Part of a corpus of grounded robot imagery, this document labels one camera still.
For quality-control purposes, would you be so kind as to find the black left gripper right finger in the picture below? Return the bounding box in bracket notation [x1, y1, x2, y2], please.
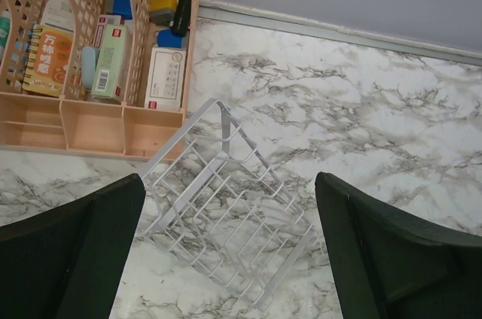
[315, 172, 481, 318]

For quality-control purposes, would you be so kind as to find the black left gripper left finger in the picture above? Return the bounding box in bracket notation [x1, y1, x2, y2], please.
[1, 174, 146, 318]

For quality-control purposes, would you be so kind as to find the peach plastic desk organizer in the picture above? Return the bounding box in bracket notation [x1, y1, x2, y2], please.
[1, 0, 199, 160]

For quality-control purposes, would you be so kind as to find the green stationery box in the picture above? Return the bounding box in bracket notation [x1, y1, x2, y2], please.
[91, 24, 133, 103]

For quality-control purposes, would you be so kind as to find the orange spiral notebook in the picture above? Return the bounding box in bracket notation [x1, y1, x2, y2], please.
[22, 24, 73, 97]

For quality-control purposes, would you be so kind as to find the white cardboard box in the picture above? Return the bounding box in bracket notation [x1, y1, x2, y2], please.
[144, 47, 187, 111]

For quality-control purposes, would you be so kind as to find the blue grey eraser block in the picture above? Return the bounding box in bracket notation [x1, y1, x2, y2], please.
[104, 0, 133, 20]

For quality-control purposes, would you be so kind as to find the black yellow highlighter marker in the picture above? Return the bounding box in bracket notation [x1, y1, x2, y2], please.
[171, 0, 192, 37]

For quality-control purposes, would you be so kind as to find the yellow grey stamp block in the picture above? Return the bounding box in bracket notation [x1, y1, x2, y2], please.
[149, 0, 177, 26]

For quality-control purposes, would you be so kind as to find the white wire dish rack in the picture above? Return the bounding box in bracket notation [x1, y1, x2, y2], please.
[139, 99, 319, 309]

